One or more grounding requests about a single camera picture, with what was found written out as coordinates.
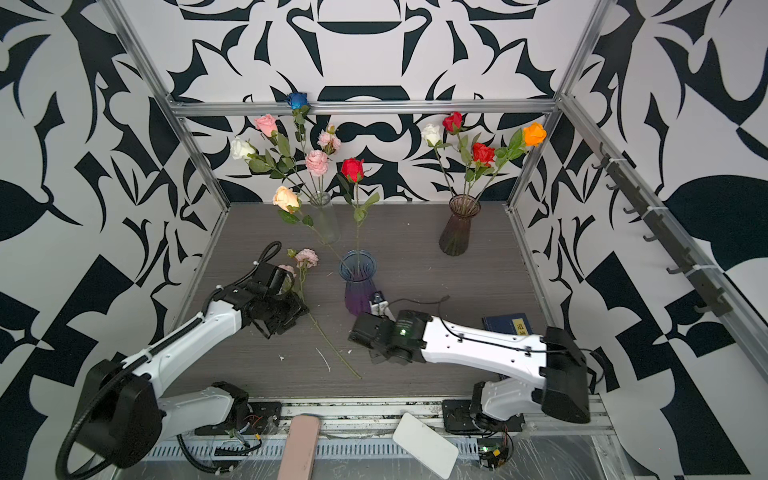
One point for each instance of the blue rose flower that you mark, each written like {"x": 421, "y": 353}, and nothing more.
{"x": 299, "y": 109}

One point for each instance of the clear glass vase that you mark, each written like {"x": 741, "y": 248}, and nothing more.
{"x": 324, "y": 217}

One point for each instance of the white rose flower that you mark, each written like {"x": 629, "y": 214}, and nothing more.
{"x": 244, "y": 150}
{"x": 432, "y": 136}

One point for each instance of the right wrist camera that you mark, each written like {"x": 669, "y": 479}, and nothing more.
{"x": 378, "y": 305}

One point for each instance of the wall hook rail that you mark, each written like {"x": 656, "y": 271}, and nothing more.
{"x": 668, "y": 232}

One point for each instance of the maroon glass vase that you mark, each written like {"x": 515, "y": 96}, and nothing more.
{"x": 455, "y": 238}

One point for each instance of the blue book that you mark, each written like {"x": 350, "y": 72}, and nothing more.
{"x": 510, "y": 324}

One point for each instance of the blue purple glass vase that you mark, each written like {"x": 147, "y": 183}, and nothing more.
{"x": 359, "y": 288}

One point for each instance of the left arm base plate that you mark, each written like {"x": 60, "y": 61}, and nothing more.
{"x": 260, "y": 417}

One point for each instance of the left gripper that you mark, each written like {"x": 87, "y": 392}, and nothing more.
{"x": 296, "y": 309}

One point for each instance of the small pink flower sprig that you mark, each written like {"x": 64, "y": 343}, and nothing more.
{"x": 328, "y": 140}

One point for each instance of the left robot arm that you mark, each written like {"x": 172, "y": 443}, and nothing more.
{"x": 123, "y": 411}

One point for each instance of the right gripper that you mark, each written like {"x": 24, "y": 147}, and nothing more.
{"x": 377, "y": 358}

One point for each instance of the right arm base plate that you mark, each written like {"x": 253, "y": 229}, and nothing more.
{"x": 459, "y": 418}

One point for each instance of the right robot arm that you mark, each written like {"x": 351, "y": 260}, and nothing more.
{"x": 546, "y": 373}

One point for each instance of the large pink peony flower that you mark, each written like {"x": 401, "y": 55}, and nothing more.
{"x": 317, "y": 164}

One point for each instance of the pink rose flower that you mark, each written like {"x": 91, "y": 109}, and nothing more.
{"x": 267, "y": 125}

